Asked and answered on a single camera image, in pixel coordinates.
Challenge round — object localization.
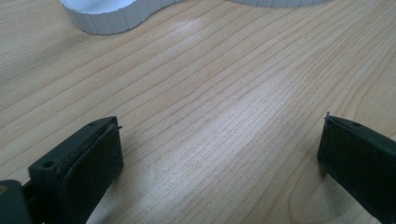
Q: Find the white ribbed wavy tray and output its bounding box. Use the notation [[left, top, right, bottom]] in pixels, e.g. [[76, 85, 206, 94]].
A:
[[59, 0, 332, 35]]

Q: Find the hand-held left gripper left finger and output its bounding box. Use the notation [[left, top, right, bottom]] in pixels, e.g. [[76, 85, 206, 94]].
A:
[[27, 116, 125, 224]]

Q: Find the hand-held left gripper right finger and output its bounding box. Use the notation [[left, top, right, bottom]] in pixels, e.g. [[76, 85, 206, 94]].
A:
[[317, 111, 396, 224]]

